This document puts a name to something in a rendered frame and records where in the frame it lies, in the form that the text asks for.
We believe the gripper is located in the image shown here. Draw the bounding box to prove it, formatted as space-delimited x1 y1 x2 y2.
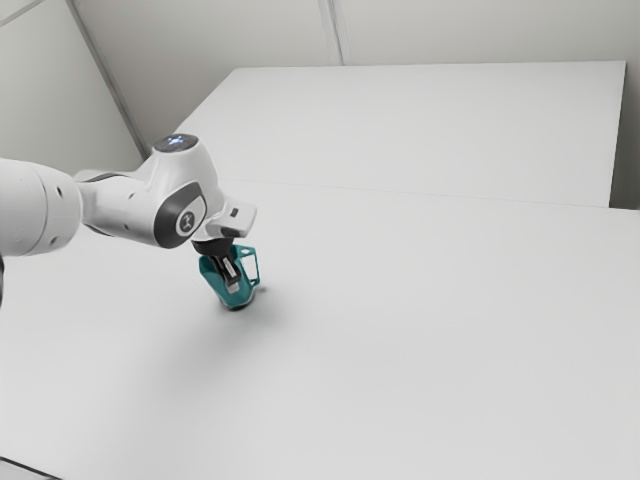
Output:
191 236 243 295

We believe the teal faceted mug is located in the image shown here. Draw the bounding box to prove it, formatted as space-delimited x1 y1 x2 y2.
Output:
197 244 263 311

